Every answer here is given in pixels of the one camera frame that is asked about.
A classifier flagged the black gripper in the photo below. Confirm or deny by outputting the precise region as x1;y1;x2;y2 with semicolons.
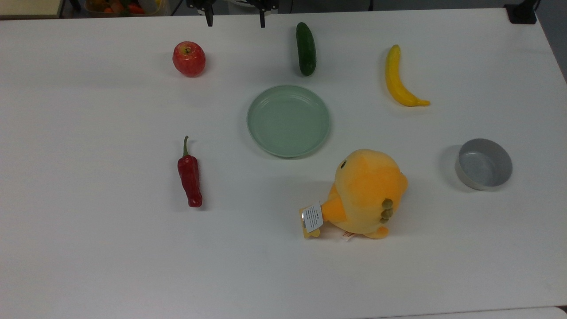
186;0;280;29

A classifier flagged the red tomato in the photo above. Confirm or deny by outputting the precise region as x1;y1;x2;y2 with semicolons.
172;41;206;78

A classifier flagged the small gray bowl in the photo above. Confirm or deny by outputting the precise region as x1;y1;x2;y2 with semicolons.
455;138;513;191

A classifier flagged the dark green cucumber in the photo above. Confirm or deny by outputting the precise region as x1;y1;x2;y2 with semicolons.
296;22;317;77

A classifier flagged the pale green plate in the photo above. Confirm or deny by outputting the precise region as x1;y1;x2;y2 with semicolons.
247;85;331;159

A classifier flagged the clear bin of vegetables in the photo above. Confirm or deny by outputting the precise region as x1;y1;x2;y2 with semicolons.
84;0;165;17

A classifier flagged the red chili pepper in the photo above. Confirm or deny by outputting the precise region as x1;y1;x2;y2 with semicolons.
177;136;203;208

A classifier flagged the yellow banana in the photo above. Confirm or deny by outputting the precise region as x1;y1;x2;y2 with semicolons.
384;44;431;107

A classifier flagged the beige box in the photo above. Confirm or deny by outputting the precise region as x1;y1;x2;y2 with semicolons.
0;0;66;19

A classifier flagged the orange dinosaur plush toy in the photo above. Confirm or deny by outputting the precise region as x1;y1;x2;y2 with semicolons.
299;148;409;241

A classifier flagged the black camera stand base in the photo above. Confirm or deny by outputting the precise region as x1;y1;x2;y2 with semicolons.
504;0;537;24

